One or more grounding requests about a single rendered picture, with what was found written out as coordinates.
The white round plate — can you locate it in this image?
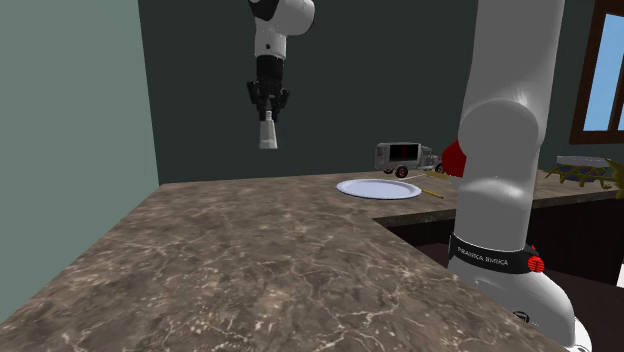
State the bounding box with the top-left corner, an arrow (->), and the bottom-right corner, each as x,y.
335,178 -> 423,201

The small white grey bottle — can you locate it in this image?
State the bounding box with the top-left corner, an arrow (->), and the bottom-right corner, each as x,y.
258,110 -> 280,150

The red round object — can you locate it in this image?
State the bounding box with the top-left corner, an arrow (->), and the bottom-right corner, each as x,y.
440,139 -> 468,179

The grey round pot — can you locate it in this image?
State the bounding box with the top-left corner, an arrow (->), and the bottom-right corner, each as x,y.
556,155 -> 613,184

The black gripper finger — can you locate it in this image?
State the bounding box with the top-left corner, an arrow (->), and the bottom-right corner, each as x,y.
246,80 -> 268,122
270,87 -> 291,123

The brown framed window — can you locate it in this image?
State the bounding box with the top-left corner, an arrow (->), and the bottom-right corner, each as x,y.
568,0 -> 624,146

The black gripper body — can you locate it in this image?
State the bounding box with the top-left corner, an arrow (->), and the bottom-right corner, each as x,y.
254,54 -> 286,99

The grey toy truck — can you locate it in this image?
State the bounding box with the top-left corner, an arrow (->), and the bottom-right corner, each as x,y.
374,142 -> 444,179

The yellow green plant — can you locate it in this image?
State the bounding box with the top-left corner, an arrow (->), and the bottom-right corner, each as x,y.
544,157 -> 624,200

